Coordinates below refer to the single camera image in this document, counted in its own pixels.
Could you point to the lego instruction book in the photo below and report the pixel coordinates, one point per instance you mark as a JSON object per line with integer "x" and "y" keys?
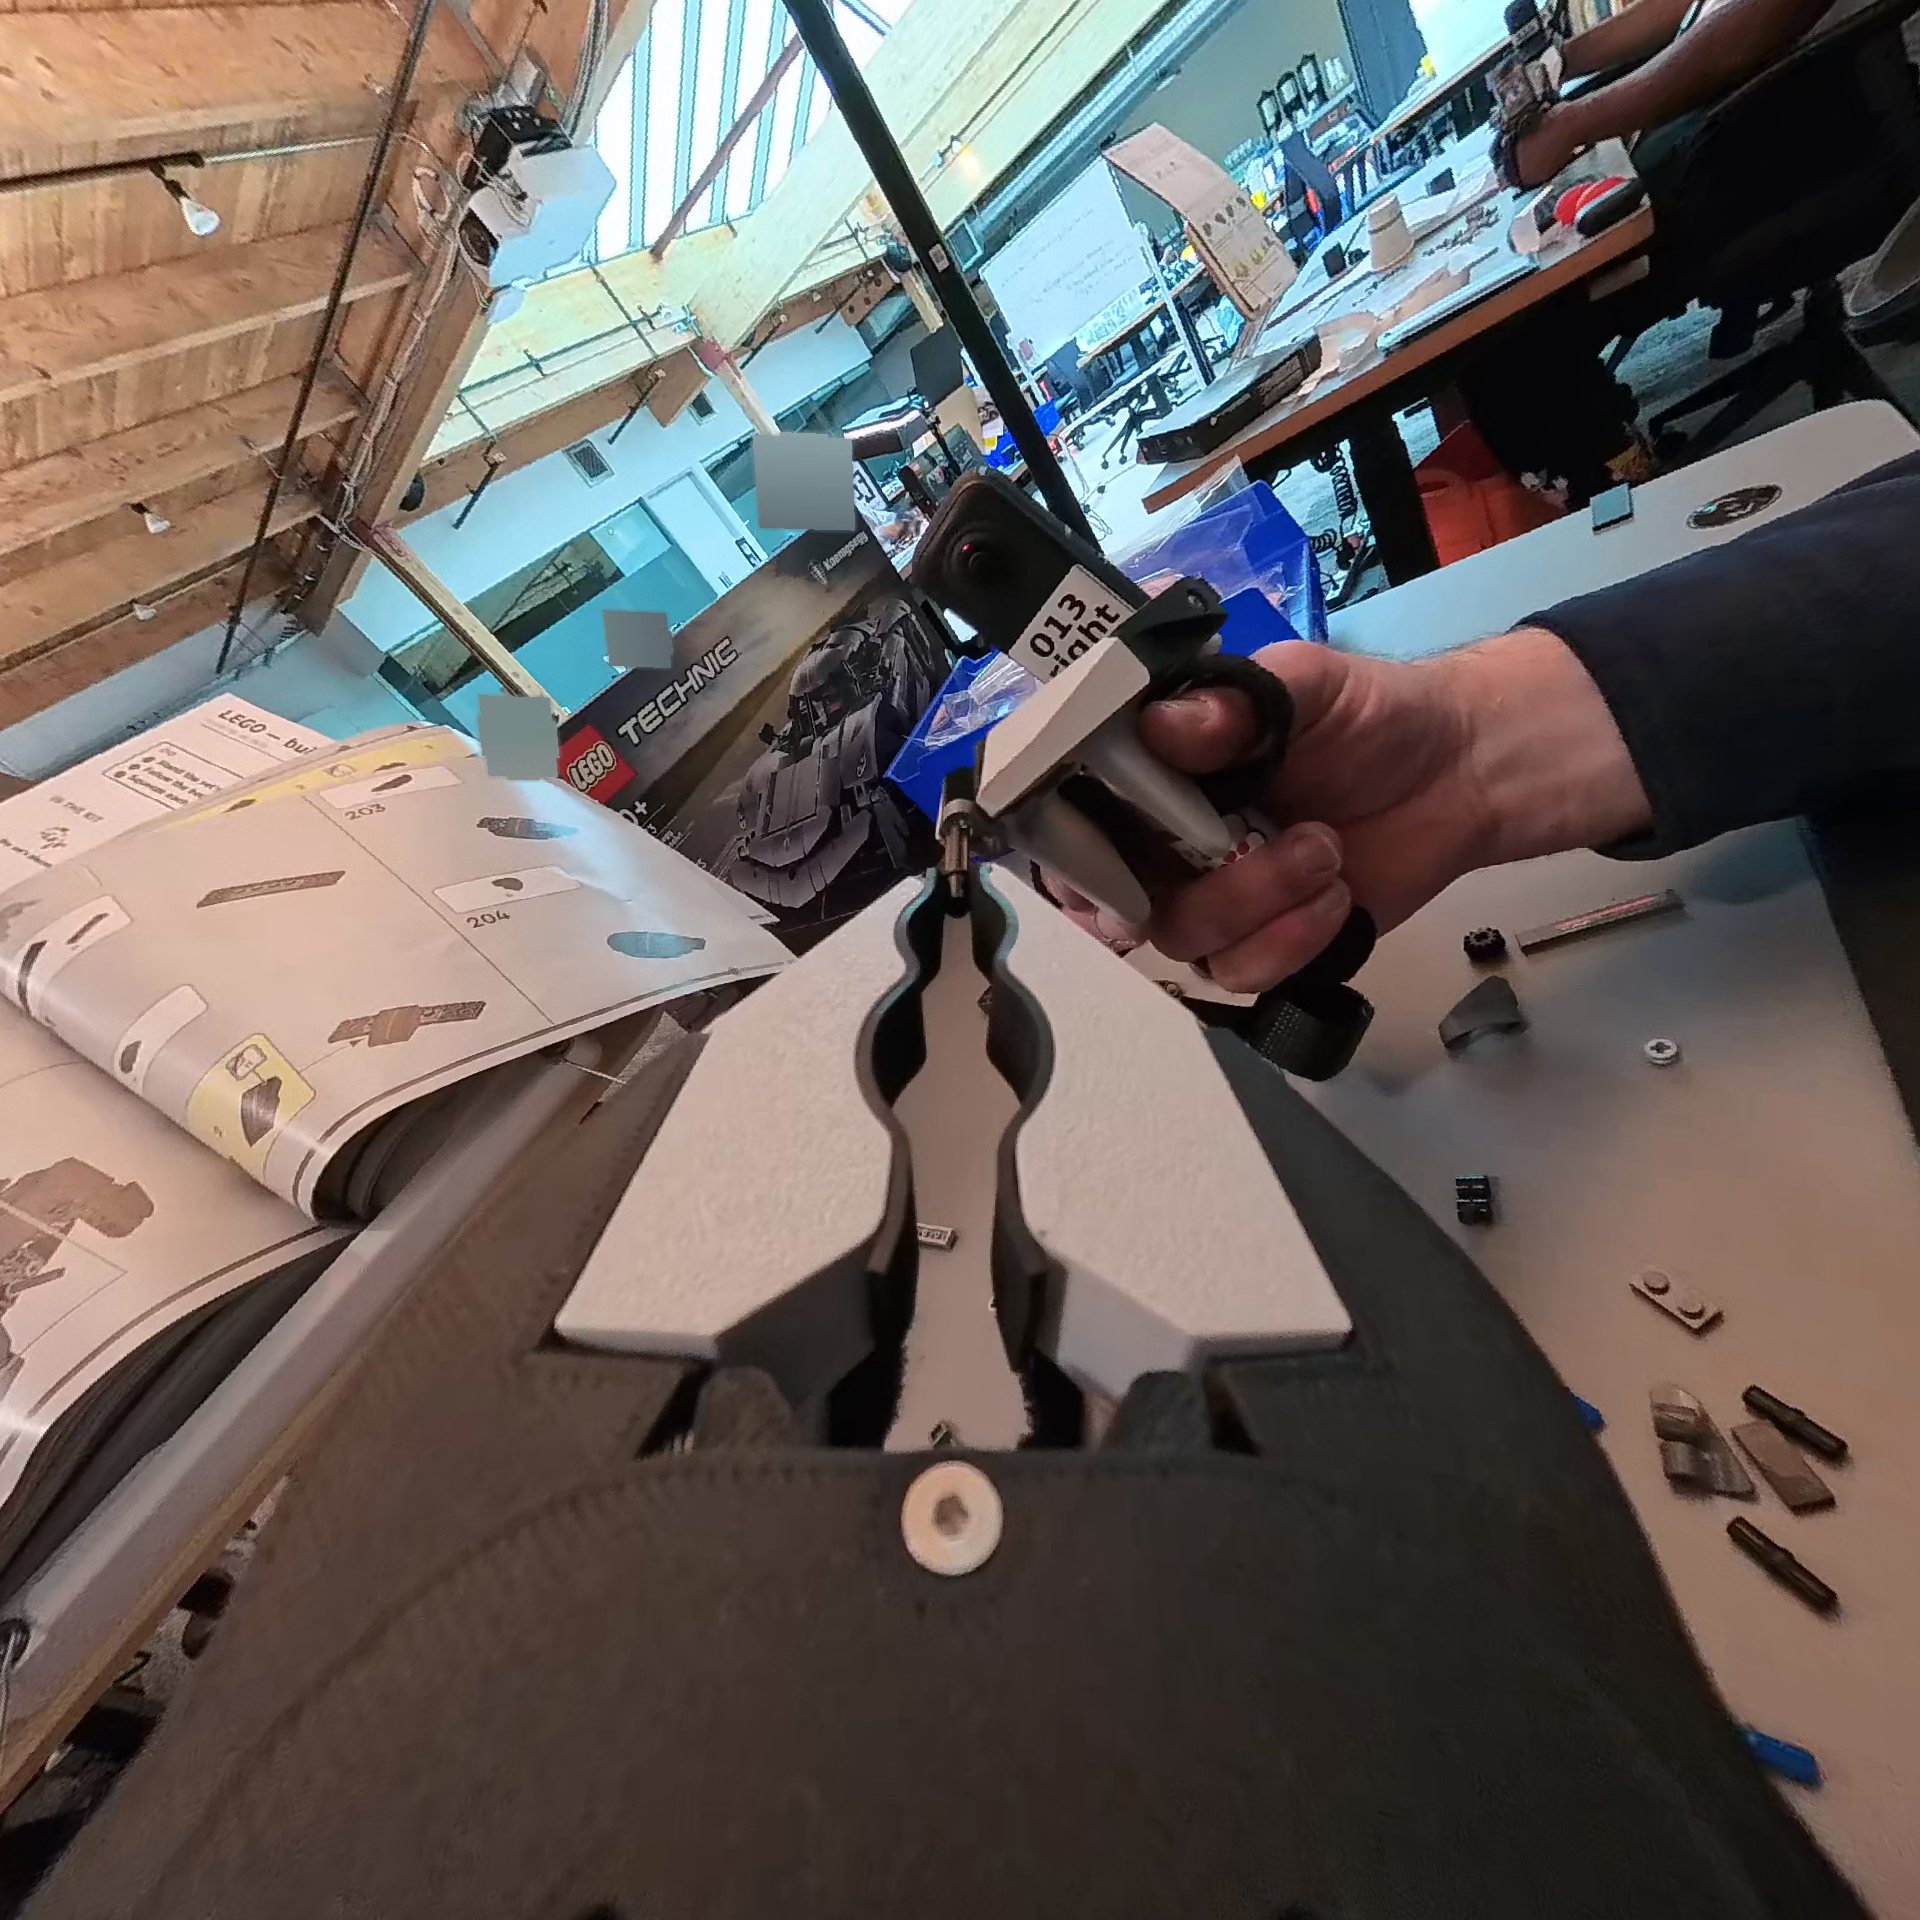
{"x": 376, "y": 931}

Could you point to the grey two-stud lego plate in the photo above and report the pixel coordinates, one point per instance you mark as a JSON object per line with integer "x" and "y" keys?
{"x": 1677, "y": 1302}

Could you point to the person's right forearm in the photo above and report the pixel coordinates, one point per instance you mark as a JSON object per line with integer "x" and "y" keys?
{"x": 1769, "y": 675}

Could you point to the blue storage bin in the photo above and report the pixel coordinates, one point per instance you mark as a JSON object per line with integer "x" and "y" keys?
{"x": 1260, "y": 556}

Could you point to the lego set box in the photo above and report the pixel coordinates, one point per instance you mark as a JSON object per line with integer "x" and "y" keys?
{"x": 751, "y": 751}

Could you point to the grey lego panel orange stripe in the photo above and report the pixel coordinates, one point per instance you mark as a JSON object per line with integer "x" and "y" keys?
{"x": 1598, "y": 920}

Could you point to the black office chair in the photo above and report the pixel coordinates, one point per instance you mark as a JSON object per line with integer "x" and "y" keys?
{"x": 1800, "y": 331}

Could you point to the black vertical post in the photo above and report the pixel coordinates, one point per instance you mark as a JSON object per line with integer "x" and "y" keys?
{"x": 932, "y": 254}

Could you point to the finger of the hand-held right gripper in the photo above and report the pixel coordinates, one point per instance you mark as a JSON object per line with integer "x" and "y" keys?
{"x": 1089, "y": 869}
{"x": 1065, "y": 743}

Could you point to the black lego gear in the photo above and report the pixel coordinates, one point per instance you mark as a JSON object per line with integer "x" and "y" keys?
{"x": 1484, "y": 942}

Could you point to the clear plastic parts bags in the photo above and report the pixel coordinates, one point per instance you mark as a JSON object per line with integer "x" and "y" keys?
{"x": 975, "y": 704}

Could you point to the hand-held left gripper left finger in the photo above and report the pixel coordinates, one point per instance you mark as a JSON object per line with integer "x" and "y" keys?
{"x": 721, "y": 1186}

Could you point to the small grey lego connector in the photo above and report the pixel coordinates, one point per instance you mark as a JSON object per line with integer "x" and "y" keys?
{"x": 961, "y": 822}

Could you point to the person's right hand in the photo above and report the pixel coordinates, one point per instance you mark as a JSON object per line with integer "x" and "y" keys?
{"x": 1425, "y": 765}

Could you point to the orange bag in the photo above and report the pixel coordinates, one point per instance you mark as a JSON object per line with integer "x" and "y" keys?
{"x": 1484, "y": 495}

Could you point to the black flat box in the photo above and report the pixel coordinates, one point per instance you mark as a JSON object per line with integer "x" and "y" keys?
{"x": 1231, "y": 399}

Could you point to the grey lego panel black pins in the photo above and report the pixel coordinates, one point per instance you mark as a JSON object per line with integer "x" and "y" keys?
{"x": 1481, "y": 1014}

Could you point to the wooden background table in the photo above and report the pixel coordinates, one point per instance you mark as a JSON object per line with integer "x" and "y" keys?
{"x": 1350, "y": 404}

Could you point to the grey lego slope piece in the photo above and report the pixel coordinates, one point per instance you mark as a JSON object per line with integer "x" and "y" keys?
{"x": 1695, "y": 1444}

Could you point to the illustrated poster board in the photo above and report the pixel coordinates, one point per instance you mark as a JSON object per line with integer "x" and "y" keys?
{"x": 1200, "y": 211}

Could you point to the dark grey lego slope tile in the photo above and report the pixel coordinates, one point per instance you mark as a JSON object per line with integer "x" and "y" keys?
{"x": 1781, "y": 1466}

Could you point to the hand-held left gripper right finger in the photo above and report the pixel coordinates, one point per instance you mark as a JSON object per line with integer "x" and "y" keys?
{"x": 1185, "y": 1186}

